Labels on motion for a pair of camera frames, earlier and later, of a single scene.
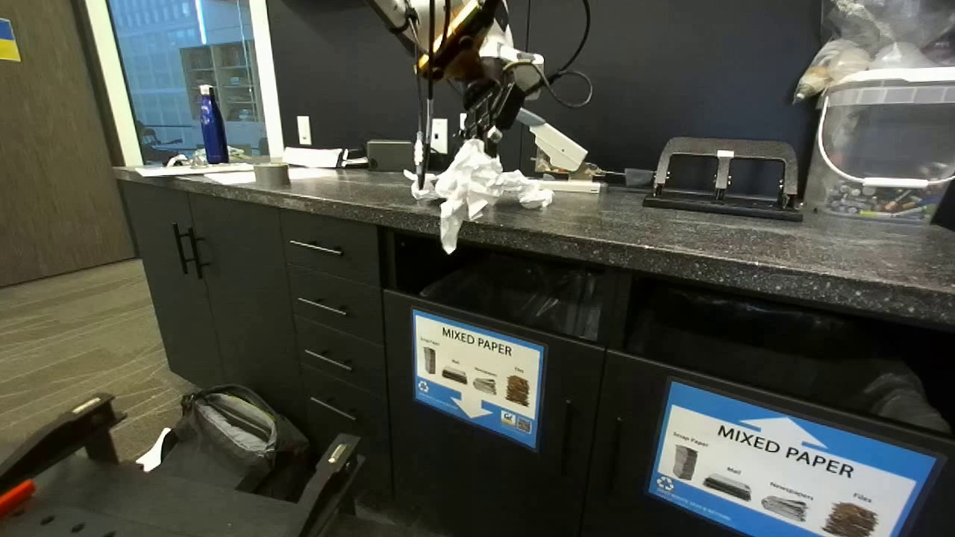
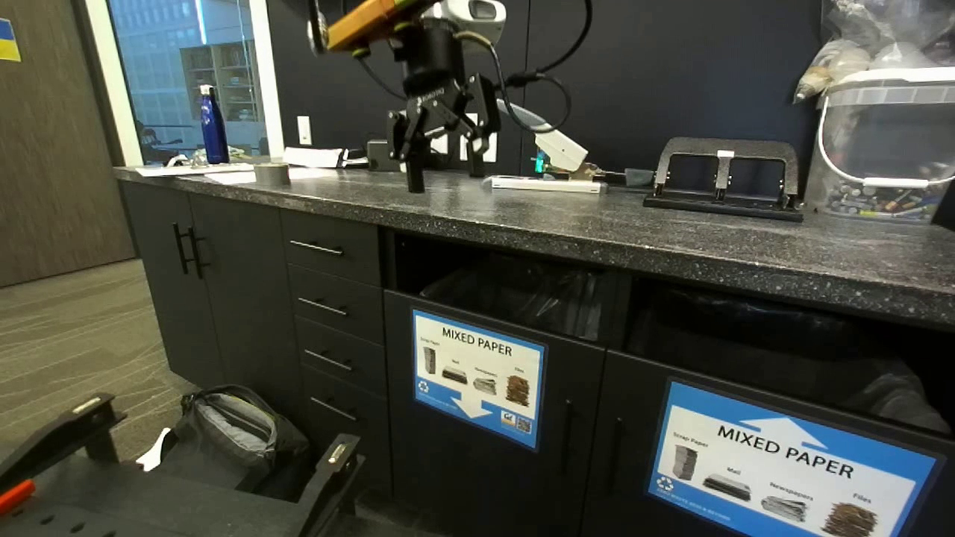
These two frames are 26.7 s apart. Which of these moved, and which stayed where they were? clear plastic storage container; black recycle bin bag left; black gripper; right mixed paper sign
Moved: black gripper
Stayed: clear plastic storage container; right mixed paper sign; black recycle bin bag left
